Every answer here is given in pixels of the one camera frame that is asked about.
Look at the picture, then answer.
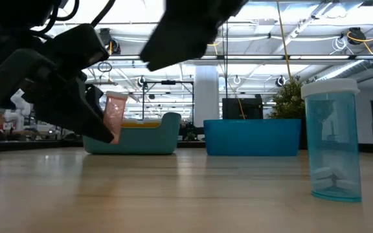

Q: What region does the teal plastic bin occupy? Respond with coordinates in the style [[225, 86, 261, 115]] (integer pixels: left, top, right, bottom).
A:
[[82, 111, 182, 155]]

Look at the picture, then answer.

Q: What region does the white robot figure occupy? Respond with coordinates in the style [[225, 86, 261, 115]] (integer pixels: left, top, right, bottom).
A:
[[4, 89, 32, 131]]

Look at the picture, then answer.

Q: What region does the yellow cable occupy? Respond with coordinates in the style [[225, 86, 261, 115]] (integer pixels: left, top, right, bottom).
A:
[[276, 0, 293, 80]]

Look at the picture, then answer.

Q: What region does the thin yellow cord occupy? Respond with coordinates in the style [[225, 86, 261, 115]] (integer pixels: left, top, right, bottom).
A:
[[217, 45, 246, 120]]

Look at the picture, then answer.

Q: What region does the blue plastic bin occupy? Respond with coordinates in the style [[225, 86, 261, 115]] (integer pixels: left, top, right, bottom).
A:
[[203, 118, 302, 157]]

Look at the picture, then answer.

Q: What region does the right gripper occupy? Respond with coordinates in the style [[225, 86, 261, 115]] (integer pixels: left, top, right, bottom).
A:
[[140, 0, 248, 72]]

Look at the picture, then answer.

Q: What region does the black stand frame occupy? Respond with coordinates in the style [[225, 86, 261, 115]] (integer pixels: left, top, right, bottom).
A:
[[141, 80, 195, 114]]

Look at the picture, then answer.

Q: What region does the white round pillar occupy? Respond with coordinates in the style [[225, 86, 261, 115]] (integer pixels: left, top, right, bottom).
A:
[[194, 65, 220, 129]]

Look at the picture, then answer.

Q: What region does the potted green plant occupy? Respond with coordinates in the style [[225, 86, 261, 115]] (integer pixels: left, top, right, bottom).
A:
[[268, 76, 319, 150]]

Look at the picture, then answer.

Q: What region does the blue medicine bottle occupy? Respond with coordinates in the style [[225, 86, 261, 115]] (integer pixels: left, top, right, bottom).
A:
[[300, 78, 363, 204]]

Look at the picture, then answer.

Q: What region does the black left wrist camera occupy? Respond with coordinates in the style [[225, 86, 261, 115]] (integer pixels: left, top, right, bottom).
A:
[[42, 23, 110, 80]]

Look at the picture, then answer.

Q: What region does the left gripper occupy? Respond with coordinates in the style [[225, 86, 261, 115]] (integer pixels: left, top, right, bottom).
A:
[[0, 48, 115, 144]]

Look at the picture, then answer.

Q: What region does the pink medicine bottle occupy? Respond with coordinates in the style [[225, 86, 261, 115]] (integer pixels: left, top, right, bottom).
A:
[[103, 91, 130, 145]]

